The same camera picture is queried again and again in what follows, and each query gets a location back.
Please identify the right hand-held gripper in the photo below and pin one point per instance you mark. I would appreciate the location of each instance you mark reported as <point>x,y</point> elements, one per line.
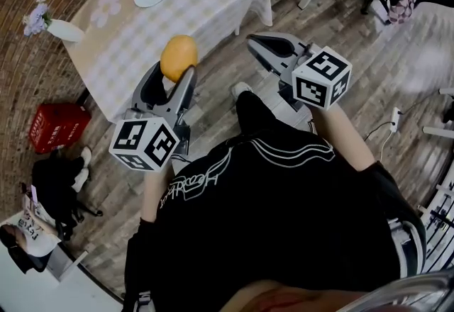
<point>321,82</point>

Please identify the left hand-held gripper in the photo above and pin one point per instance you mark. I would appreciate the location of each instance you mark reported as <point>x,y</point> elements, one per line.
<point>143,142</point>

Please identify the orange round food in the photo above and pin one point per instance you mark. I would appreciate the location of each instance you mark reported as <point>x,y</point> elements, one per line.
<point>179,57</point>

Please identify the person's left forearm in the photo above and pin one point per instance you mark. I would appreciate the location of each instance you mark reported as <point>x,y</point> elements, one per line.
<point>156,190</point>

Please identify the person's right forearm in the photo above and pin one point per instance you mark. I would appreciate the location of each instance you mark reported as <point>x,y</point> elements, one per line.
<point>344,137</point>

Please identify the person's white shoe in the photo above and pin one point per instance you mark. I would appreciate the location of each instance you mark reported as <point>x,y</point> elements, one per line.
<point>241,88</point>

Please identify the person's black trouser leg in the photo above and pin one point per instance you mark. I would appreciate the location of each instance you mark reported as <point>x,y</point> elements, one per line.
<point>262,115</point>

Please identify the checked tablecloth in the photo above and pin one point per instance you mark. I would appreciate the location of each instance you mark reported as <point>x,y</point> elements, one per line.
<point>198,9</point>

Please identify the red plastic crate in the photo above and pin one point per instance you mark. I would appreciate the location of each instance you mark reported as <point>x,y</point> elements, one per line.
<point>58,126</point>

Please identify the white vase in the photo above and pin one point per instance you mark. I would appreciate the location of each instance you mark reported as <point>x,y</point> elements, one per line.
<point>65,31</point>

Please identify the white power strip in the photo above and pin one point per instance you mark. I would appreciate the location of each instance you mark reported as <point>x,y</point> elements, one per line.
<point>396,120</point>

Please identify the purple flowers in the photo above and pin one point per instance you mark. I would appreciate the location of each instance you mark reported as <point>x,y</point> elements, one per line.
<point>35,18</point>

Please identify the white cloth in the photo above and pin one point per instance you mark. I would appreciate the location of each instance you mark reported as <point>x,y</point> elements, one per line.
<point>425,41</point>

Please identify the person's black shirt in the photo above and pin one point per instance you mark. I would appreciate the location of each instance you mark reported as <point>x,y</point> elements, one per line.
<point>269,225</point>

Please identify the white counter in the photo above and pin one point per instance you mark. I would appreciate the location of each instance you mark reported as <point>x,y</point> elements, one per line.
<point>32,289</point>

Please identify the white rack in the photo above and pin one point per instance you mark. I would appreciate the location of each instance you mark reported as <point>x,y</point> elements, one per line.
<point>438,222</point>

